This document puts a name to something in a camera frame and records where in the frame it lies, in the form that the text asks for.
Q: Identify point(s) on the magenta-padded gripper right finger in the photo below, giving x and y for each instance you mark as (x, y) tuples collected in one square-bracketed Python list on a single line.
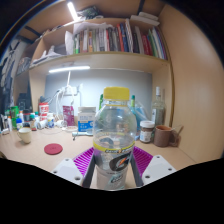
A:
[(144, 160)]

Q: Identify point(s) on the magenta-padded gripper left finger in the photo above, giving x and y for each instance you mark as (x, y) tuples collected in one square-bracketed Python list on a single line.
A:
[(83, 161)]

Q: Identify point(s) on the clear yellow-capped drink bottle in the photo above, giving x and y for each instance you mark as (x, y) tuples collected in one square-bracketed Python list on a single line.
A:
[(115, 133)]

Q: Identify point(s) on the brown jar with white lid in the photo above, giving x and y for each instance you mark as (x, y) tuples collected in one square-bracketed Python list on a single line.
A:
[(146, 132)]

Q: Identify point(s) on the light blue hairbrush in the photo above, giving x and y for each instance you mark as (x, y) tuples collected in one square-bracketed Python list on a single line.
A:
[(81, 133)]

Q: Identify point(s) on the brown mug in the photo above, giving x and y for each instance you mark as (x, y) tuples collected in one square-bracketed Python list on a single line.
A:
[(162, 136)]

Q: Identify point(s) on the flat round red coaster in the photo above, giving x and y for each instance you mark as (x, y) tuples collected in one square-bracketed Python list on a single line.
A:
[(53, 148)]

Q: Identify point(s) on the blue and white box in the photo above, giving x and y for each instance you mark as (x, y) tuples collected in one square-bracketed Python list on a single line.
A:
[(86, 120)]

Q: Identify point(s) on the tall clear glass bottle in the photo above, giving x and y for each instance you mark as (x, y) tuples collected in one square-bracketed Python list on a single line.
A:
[(158, 110)]

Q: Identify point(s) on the small white pill bottle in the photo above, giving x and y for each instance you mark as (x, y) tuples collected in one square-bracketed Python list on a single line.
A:
[(50, 120)]

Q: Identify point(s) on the cream ceramic cup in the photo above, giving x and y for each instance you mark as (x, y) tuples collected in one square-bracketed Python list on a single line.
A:
[(25, 135)]

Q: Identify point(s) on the red and white canister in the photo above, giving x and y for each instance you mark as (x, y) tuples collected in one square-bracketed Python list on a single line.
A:
[(43, 110)]

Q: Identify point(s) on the white power strip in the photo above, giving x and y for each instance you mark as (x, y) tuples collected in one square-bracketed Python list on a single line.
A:
[(70, 90)]

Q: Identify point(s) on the green plastic container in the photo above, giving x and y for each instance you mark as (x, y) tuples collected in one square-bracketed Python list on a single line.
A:
[(14, 116)]

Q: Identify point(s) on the white LED light bar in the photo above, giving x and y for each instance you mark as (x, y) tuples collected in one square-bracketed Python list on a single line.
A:
[(69, 69)]

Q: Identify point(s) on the wooden shelf unit with books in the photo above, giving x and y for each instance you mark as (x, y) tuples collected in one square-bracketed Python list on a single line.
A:
[(110, 61)]

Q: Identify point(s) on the ceiling tube light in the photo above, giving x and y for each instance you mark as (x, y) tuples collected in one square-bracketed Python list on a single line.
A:
[(72, 11)]

